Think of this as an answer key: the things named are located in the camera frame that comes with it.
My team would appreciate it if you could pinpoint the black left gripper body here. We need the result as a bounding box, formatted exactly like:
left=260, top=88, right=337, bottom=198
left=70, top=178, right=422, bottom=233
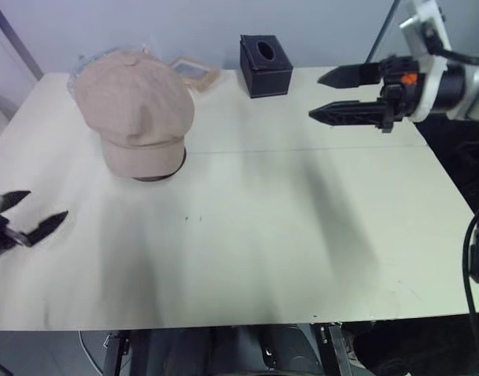
left=0, top=212, right=32, bottom=259

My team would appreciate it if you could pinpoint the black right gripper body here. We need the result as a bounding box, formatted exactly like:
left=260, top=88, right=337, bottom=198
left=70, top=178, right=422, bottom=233
left=377, top=54, right=423, bottom=135

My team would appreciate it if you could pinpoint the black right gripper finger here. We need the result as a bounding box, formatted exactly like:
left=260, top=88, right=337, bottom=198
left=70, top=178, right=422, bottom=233
left=308, top=99, right=387, bottom=128
left=316, top=61, right=383, bottom=89

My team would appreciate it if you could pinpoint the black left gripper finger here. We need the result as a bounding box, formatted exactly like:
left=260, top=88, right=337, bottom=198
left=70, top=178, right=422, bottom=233
left=0, top=190, right=32, bottom=215
left=25, top=210, right=70, bottom=248

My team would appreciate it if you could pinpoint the beige newsboy cap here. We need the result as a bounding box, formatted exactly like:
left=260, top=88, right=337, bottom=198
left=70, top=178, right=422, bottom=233
left=74, top=51, right=196, bottom=178

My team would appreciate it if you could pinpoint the dark slanted metal pole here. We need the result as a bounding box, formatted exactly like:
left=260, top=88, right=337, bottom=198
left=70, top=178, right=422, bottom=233
left=365, top=0, right=402, bottom=64

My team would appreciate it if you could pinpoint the black tissue box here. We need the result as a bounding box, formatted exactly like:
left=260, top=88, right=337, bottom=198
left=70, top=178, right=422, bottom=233
left=239, top=34, right=294, bottom=99

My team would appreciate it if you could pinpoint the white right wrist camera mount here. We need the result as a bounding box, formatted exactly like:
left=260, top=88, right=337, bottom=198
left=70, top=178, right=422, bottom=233
left=398, top=0, right=452, bottom=124

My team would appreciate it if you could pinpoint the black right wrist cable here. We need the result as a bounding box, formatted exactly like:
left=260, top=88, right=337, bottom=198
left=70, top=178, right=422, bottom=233
left=430, top=35, right=479, bottom=67

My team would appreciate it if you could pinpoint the thin white floor cable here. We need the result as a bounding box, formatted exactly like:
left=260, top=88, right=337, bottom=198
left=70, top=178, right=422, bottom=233
left=77, top=331, right=107, bottom=376

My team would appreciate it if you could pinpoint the black table leg bracket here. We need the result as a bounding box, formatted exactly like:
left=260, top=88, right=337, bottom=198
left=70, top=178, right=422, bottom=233
left=103, top=331, right=131, bottom=376
left=319, top=320, right=355, bottom=376

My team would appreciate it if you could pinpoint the grey door frame post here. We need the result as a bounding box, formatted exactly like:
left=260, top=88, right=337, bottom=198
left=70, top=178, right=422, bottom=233
left=0, top=0, right=45, bottom=81

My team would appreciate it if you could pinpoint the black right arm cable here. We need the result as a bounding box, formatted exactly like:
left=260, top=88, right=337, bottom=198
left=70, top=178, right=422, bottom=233
left=463, top=209, right=479, bottom=376

